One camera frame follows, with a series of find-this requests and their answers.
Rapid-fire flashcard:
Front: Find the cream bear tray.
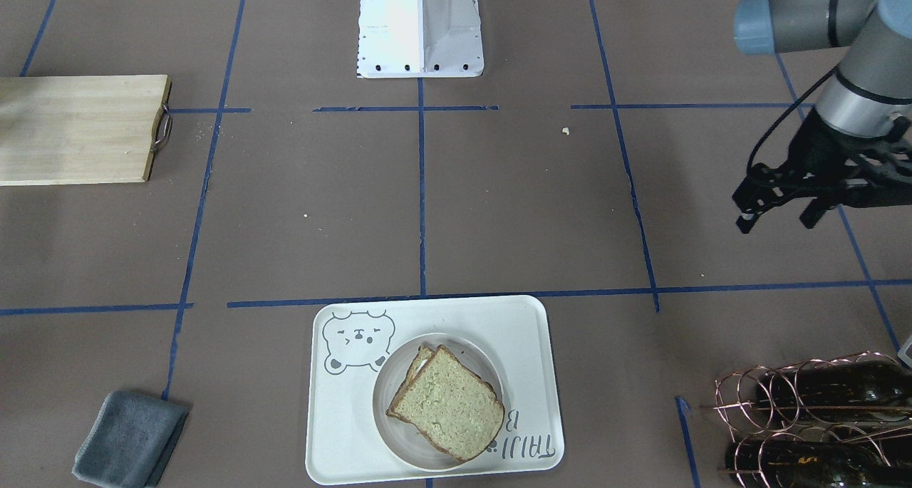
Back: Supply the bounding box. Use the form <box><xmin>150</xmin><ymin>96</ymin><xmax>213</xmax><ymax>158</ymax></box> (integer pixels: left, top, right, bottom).
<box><xmin>305</xmin><ymin>294</ymin><xmax>566</xmax><ymax>485</ymax></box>

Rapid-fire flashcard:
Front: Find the white round plate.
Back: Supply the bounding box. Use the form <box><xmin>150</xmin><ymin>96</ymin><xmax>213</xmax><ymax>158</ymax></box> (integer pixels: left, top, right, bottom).
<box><xmin>372</xmin><ymin>333</ymin><xmax>506</xmax><ymax>472</ymax></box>

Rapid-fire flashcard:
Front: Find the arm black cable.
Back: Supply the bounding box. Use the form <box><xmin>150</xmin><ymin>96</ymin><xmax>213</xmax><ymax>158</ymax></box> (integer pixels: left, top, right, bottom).
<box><xmin>745</xmin><ymin>66</ymin><xmax>838</xmax><ymax>182</ymax></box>

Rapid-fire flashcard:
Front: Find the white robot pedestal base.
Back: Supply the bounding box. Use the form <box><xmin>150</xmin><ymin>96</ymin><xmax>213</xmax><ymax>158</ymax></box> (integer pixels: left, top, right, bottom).
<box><xmin>356</xmin><ymin>0</ymin><xmax>485</xmax><ymax>79</ymax></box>

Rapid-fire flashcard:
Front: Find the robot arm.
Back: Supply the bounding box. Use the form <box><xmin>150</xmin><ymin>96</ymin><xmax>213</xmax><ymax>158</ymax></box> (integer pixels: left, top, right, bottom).
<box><xmin>732</xmin><ymin>0</ymin><xmax>911</xmax><ymax>234</ymax></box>

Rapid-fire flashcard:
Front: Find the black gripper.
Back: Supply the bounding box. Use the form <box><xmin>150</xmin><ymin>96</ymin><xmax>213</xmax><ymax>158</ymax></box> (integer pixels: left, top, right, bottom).
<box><xmin>732</xmin><ymin>111</ymin><xmax>911</xmax><ymax>234</ymax></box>

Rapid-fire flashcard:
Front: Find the grey folded cloth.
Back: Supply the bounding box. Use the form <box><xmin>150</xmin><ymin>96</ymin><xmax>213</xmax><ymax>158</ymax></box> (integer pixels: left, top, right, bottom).
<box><xmin>72</xmin><ymin>390</ymin><xmax>190</xmax><ymax>487</ymax></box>

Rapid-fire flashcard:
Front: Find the dark green wine bottle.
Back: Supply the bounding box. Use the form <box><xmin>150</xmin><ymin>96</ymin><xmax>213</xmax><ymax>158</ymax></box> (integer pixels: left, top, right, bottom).
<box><xmin>755</xmin><ymin>359</ymin><xmax>911</xmax><ymax>423</ymax></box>

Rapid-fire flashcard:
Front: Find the bread slice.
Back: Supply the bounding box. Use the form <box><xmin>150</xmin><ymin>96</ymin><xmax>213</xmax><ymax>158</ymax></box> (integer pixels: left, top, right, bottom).
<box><xmin>384</xmin><ymin>345</ymin><xmax>506</xmax><ymax>464</ymax></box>
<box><xmin>398</xmin><ymin>344</ymin><xmax>435</xmax><ymax>392</ymax></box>

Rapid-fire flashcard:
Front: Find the copper wire bottle rack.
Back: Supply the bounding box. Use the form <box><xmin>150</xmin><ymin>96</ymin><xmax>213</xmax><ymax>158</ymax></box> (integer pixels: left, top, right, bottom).
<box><xmin>711</xmin><ymin>351</ymin><xmax>911</xmax><ymax>487</ymax></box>

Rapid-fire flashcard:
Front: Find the wooden cutting board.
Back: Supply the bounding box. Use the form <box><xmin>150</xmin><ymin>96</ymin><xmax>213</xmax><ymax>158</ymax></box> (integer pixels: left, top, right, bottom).
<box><xmin>1</xmin><ymin>73</ymin><xmax>172</xmax><ymax>186</ymax></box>

